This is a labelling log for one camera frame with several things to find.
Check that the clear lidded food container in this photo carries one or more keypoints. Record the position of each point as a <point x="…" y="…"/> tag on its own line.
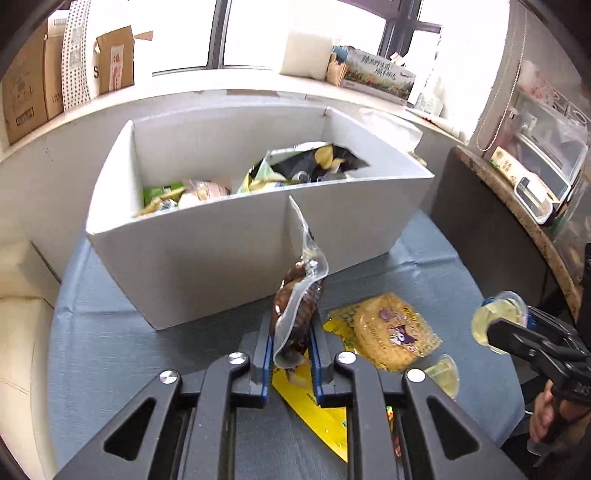
<point x="535" y="201"/>

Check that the brown cardboard box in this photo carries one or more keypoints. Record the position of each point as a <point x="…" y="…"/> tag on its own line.
<point x="23" y="87"/>

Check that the yellow cartoon cookie packet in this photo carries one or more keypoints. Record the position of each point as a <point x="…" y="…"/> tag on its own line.
<point x="392" y="332"/>

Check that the white bottle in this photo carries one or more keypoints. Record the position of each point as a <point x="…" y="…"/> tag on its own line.
<point x="429" y="104"/>

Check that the white tube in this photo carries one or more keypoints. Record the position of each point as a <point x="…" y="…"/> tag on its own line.
<point x="445" y="127"/>

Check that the beige cardboard box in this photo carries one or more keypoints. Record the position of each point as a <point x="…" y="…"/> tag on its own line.
<point x="54" y="74"/>

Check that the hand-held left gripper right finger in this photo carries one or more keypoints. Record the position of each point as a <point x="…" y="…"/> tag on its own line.
<point x="316" y="369"/>

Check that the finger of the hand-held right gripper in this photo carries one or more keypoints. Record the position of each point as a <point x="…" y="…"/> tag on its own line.
<point x="551" y="327"/>
<point x="521" y="341"/>

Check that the black and yellow snack bag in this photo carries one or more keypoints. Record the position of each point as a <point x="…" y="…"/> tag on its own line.
<point x="318" y="161"/>

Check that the thin green snack packet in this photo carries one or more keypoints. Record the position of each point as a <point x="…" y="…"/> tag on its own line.
<point x="159" y="193"/>

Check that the printed landscape box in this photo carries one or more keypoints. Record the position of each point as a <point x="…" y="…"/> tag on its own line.
<point x="378" y="74"/>

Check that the clear jelly cup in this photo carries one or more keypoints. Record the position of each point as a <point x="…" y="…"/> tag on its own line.
<point x="494" y="318"/>
<point x="443" y="376"/>

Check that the clear plastic storage bin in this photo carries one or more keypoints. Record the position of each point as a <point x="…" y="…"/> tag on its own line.
<point x="554" y="134"/>

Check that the flat yellow snack packet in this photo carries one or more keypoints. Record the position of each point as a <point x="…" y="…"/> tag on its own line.
<point x="314" y="429"/>

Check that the green white snack packet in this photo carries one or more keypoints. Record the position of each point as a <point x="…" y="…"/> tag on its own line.
<point x="259" y="177"/>

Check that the person's right hand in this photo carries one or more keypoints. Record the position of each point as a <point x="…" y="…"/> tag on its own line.
<point x="540" y="415"/>

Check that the white sofa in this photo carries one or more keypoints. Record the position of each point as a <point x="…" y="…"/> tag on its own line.
<point x="23" y="332"/>

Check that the open cardboard box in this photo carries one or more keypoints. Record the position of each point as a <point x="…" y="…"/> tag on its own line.
<point x="117" y="57"/>

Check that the green white carton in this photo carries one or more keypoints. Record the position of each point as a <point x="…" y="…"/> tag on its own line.
<point x="505" y="161"/>

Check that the brown snack clear packet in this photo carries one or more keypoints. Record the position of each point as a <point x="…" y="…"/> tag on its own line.
<point x="295" y="314"/>

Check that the black window frame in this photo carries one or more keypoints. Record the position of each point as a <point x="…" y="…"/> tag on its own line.
<point x="217" y="32"/>

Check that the plain white box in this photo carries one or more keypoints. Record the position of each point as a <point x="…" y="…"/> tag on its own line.
<point x="304" y="53"/>

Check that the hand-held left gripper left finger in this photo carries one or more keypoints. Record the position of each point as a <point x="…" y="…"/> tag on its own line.
<point x="266" y="355"/>

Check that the stone counter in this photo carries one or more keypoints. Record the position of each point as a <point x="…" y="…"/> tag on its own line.
<point x="508" y="207"/>

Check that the white cardboard box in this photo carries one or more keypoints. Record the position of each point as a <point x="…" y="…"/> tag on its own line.
<point x="221" y="258"/>

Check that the dotted white paper bag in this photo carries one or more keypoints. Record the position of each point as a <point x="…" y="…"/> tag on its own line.
<point x="76" y="60"/>

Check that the blue tablecloth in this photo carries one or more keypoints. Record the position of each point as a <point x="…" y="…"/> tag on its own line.
<point x="115" y="350"/>

